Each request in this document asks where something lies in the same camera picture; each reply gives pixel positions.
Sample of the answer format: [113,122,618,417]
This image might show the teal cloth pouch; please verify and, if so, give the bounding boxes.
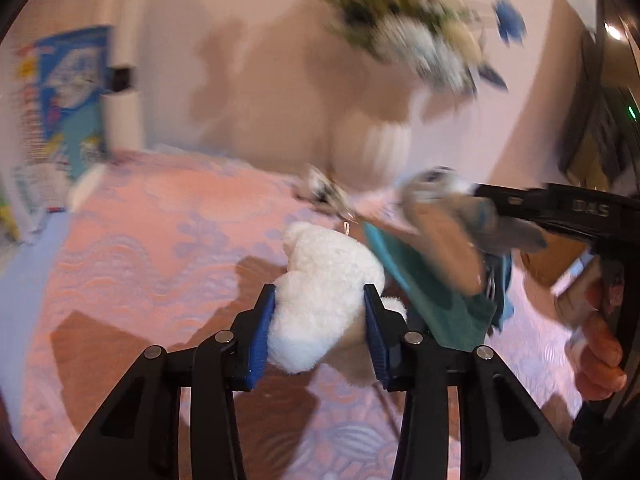
[362,223,514,351]

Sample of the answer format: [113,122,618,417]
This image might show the white plush bear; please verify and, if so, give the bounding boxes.
[268,222,385,387]

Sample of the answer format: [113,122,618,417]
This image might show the white keychain charm with strap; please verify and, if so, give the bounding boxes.
[296,165,358,223]

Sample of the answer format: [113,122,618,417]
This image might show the grey plush elephant toy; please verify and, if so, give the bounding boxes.
[399,167,548,296]

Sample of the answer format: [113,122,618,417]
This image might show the right hand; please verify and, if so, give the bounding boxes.
[575,280,627,401]

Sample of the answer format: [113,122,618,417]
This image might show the pink patterned tablecloth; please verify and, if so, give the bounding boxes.
[19,146,601,480]

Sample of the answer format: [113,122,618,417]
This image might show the white ribbed vase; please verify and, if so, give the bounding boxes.
[326,105,412,193]

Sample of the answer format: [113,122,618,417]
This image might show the stack of books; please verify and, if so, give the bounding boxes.
[1,162,68,245]

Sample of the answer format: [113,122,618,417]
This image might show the artificial blue white flowers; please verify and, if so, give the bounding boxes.
[319,0,526,96]

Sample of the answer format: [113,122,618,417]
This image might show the white desk lamp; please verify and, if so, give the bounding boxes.
[69,0,162,212]

